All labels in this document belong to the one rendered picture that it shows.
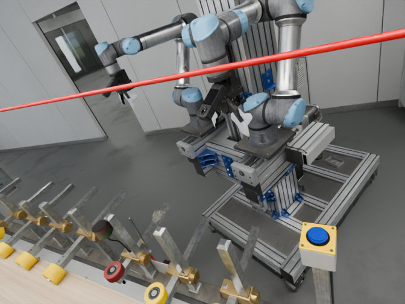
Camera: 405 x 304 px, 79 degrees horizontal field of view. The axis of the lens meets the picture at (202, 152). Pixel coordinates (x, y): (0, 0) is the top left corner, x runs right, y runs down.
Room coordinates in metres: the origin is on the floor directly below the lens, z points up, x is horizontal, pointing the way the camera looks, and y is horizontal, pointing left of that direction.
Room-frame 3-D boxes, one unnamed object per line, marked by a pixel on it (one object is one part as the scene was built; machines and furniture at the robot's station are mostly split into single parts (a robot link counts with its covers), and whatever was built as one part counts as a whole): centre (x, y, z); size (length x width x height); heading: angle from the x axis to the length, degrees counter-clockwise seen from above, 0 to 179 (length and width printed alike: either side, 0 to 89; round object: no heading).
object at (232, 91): (0.72, -0.13, 1.46); 0.09 x 0.08 x 0.12; 120
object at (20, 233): (1.28, 1.05, 0.95); 0.50 x 0.04 x 0.04; 143
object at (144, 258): (0.79, 0.46, 0.84); 0.14 x 0.06 x 0.05; 53
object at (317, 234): (0.32, -0.17, 1.22); 0.04 x 0.04 x 0.02
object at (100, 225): (0.74, 0.47, 1.03); 0.06 x 0.06 x 0.22; 53
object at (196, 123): (1.45, -0.06, 1.09); 0.15 x 0.15 x 0.10
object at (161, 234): (0.63, 0.24, 0.87); 0.04 x 0.04 x 0.48; 53
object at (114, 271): (0.72, 0.54, 0.85); 0.08 x 0.08 x 0.11
